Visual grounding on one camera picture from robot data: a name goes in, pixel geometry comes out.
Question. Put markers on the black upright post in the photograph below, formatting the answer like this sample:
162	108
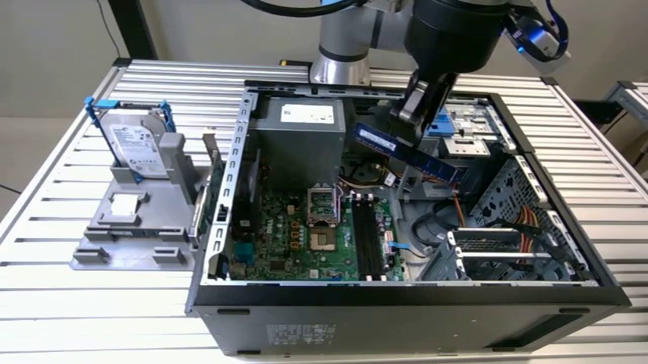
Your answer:
134	30

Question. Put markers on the grey power supply unit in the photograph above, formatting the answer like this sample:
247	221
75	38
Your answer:
298	151

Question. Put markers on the hard disk in blue carrier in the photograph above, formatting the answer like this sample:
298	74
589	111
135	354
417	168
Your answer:
134	144

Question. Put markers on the black PC case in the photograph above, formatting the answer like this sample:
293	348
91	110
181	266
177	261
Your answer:
354	326

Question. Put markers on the black RAM slot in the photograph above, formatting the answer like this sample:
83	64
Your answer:
373	239
366	239
378	239
360	239

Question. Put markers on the blue drive latch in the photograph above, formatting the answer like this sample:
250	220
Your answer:
440	127

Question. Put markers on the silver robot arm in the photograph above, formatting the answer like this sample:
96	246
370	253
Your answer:
344	38

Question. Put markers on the black round cooler fan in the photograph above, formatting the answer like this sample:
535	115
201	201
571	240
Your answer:
366	173

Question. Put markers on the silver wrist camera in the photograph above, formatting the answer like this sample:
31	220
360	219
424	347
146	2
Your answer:
544	41

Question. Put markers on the yellow black plug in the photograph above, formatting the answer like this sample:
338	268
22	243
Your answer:
286	62

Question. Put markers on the black case fan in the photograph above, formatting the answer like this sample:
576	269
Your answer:
251	189

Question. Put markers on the metal disk bay cage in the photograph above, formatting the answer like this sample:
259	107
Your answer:
507	189

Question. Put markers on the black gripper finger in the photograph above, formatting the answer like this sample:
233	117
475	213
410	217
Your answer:
436	95

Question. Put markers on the grey parts rack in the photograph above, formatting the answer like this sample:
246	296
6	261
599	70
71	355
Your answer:
157	212

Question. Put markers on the RAM stick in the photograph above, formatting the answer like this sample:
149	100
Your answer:
374	138

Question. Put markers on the aluminium side table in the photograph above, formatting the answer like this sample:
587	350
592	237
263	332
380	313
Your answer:
632	95

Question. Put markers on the green motherboard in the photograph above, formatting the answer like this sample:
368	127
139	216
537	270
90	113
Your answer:
329	261

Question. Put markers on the teal board connector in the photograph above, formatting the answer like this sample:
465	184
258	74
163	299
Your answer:
243	253

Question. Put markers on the green graphics card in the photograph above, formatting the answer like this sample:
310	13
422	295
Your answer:
217	182

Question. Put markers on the CPU socket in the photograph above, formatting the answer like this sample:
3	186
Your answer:
324	239

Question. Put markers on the silver CPU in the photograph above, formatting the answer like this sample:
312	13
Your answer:
123	206

